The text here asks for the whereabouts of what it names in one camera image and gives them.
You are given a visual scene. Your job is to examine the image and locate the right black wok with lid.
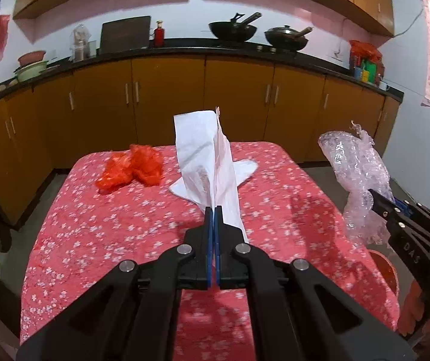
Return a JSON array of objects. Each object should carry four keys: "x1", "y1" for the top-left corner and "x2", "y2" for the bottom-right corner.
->
[{"x1": 264, "y1": 25, "x2": 313, "y2": 52}]

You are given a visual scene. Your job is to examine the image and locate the black countertop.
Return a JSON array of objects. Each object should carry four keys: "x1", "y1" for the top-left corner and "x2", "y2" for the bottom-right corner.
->
[{"x1": 0, "y1": 38, "x2": 404, "y2": 103}]

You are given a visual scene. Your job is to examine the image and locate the red floral tablecloth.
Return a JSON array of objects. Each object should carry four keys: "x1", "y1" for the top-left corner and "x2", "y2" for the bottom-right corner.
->
[{"x1": 20, "y1": 142, "x2": 400, "y2": 360}]

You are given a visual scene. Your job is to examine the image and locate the left black wok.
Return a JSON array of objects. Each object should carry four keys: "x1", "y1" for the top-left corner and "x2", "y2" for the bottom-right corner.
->
[{"x1": 208, "y1": 11, "x2": 262, "y2": 46}]

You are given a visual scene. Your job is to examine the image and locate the green container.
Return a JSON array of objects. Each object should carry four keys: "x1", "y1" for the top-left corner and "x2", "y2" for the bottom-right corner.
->
[{"x1": 361, "y1": 60, "x2": 377, "y2": 84}]

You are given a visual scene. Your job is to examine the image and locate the red bag over containers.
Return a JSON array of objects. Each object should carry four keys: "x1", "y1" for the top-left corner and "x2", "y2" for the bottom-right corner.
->
[{"x1": 349, "y1": 40, "x2": 384, "y2": 86}]

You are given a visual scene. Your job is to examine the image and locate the right hand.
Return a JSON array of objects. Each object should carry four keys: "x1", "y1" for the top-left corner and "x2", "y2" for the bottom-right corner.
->
[{"x1": 397, "y1": 279, "x2": 430, "y2": 346}]

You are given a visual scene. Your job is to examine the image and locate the red trash bucket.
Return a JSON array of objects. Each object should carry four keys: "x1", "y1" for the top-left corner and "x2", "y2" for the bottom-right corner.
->
[{"x1": 366, "y1": 249, "x2": 400, "y2": 298}]

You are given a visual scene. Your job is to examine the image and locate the red bottle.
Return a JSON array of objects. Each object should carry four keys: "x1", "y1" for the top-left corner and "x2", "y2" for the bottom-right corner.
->
[{"x1": 153, "y1": 20, "x2": 165, "y2": 47}]

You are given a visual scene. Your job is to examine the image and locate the bubble wrap sheet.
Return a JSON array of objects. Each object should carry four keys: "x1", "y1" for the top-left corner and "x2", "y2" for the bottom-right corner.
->
[{"x1": 318, "y1": 123, "x2": 395, "y2": 245}]

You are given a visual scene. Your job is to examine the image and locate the lower wooden cabinets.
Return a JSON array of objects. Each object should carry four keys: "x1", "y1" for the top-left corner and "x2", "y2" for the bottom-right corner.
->
[{"x1": 0, "y1": 55, "x2": 401, "y2": 227}]

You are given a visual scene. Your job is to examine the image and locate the dark cutting board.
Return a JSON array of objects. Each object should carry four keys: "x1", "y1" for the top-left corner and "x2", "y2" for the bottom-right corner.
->
[{"x1": 99, "y1": 16, "x2": 151, "y2": 55}]

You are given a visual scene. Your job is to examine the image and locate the white cup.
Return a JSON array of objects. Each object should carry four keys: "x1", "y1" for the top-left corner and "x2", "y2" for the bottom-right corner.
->
[{"x1": 379, "y1": 81, "x2": 389, "y2": 91}]

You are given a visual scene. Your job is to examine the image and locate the stacked bowls on counter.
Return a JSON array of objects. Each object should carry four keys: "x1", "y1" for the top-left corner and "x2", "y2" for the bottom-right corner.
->
[{"x1": 14, "y1": 51, "x2": 48, "y2": 82}]

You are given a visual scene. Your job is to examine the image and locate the clear jar with bag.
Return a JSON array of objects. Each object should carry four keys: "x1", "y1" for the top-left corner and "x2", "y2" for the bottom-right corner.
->
[{"x1": 70, "y1": 24, "x2": 97, "y2": 62}]

